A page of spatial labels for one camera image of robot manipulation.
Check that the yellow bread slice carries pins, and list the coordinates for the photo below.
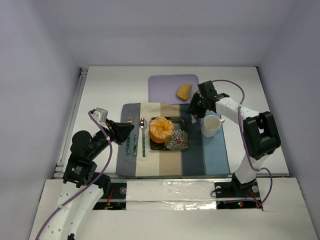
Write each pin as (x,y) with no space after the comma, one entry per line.
(184,92)

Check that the striped cloth placemat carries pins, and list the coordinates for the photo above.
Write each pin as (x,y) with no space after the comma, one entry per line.
(205,156)

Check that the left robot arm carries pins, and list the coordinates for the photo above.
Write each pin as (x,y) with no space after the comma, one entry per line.
(82,185)

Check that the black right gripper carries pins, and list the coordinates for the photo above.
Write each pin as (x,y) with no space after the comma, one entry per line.
(200,102)

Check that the fork with teal handle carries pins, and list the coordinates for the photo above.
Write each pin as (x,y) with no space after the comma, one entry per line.
(129,120)

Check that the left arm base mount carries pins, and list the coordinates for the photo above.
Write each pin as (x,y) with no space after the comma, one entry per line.
(114,199)

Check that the orange frosted round cake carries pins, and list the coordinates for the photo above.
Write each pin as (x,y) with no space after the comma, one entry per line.
(161,129)

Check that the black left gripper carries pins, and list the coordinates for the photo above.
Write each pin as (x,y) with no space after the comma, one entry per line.
(113,130)

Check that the spoon with teal handle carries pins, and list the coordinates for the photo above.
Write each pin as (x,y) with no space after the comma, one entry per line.
(143,126)

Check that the white mug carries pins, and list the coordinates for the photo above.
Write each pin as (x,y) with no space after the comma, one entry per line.
(210,126)

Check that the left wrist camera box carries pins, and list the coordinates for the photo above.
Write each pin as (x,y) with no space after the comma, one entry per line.
(100,115)

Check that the black floral square plate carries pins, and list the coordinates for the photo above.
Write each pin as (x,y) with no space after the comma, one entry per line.
(178,141)

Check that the lilac plastic tray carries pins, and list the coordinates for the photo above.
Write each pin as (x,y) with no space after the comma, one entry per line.
(163,88)

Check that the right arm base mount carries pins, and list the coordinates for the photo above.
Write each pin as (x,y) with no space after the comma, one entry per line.
(228,199)

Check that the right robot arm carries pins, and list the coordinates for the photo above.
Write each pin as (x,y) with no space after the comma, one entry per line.
(258,130)

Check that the aluminium rail frame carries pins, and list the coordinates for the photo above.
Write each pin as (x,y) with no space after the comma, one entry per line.
(63,155)

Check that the knife with teal handle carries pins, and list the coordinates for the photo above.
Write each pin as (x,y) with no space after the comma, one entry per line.
(135,144)

